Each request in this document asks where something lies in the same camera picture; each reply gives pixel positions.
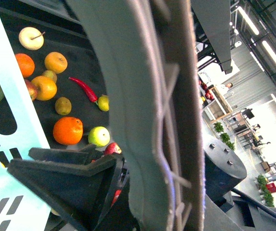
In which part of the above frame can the grey lattice left gripper left finger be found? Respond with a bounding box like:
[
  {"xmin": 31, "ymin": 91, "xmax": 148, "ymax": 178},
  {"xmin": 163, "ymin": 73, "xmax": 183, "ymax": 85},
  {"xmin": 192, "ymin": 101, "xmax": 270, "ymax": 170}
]
[{"xmin": 68, "ymin": 0, "xmax": 190, "ymax": 231}]

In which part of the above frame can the dark grey flat left gripper right finger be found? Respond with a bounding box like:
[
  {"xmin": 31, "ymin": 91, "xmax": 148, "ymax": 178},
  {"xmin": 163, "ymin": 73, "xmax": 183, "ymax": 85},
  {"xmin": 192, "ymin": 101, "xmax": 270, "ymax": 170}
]
[{"xmin": 150, "ymin": 0, "xmax": 205, "ymax": 231}]

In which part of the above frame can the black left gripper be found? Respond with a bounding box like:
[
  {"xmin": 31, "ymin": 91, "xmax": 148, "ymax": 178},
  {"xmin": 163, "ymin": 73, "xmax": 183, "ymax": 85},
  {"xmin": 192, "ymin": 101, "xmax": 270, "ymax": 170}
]
[{"xmin": 7, "ymin": 145, "xmax": 139, "ymax": 231}]

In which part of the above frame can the light teal plastic basket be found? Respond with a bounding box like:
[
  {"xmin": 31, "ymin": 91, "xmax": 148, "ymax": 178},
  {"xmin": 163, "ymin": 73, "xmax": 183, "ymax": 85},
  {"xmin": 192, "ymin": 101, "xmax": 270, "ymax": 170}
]
[{"xmin": 0, "ymin": 19, "xmax": 51, "ymax": 231}]

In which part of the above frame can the orange on front shelf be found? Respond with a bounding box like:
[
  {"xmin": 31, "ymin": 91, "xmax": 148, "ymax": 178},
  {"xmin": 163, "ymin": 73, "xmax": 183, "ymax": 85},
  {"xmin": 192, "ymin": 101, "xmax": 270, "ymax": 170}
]
[{"xmin": 15, "ymin": 53, "xmax": 35, "ymax": 78}]

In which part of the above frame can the green apple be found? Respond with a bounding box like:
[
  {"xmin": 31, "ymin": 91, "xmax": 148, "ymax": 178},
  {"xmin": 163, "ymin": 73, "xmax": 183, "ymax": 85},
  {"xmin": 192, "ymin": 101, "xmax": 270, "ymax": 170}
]
[{"xmin": 88, "ymin": 126, "xmax": 110, "ymax": 147}]

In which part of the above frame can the big orange at right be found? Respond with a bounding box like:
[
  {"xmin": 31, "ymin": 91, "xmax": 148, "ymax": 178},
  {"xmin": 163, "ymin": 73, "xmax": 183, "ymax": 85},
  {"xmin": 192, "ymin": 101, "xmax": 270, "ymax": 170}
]
[{"xmin": 53, "ymin": 116, "xmax": 83, "ymax": 145}]

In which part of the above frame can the red chili pepper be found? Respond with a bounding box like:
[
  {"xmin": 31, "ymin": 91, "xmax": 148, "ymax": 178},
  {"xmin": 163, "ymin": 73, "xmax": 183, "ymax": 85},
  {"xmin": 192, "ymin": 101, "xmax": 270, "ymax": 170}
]
[{"xmin": 68, "ymin": 77, "xmax": 98, "ymax": 105}]

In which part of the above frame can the yellow pear fruit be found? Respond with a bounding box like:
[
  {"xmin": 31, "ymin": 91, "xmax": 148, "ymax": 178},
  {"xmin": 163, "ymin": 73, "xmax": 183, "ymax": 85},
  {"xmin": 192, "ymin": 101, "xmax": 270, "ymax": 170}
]
[{"xmin": 44, "ymin": 52, "xmax": 68, "ymax": 74}]

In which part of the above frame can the kiwi fruit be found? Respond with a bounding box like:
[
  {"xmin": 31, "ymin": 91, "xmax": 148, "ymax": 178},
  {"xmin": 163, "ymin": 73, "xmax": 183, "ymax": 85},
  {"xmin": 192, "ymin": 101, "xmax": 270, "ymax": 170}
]
[{"xmin": 54, "ymin": 97, "xmax": 72, "ymax": 116}]

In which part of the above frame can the small green yellow fruit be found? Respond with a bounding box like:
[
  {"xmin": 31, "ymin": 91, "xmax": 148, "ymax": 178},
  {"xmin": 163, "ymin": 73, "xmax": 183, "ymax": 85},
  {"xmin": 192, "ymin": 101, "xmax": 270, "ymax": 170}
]
[{"xmin": 41, "ymin": 70, "xmax": 57, "ymax": 83}]

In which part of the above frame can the yellow orange apple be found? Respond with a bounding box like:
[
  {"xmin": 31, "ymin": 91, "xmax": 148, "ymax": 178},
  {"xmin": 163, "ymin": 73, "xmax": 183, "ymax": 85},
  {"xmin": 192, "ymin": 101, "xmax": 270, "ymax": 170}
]
[{"xmin": 31, "ymin": 76, "xmax": 57, "ymax": 101}]

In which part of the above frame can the white pear with stem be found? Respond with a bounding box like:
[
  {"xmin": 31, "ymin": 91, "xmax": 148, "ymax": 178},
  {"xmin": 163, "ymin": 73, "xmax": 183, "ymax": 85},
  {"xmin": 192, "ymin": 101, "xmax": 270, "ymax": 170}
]
[{"xmin": 18, "ymin": 27, "xmax": 45, "ymax": 51}]

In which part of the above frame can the red apple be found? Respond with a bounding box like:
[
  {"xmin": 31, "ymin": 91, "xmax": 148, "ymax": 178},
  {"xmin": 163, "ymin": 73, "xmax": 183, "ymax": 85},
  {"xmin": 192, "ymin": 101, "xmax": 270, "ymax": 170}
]
[{"xmin": 24, "ymin": 79, "xmax": 38, "ymax": 101}]

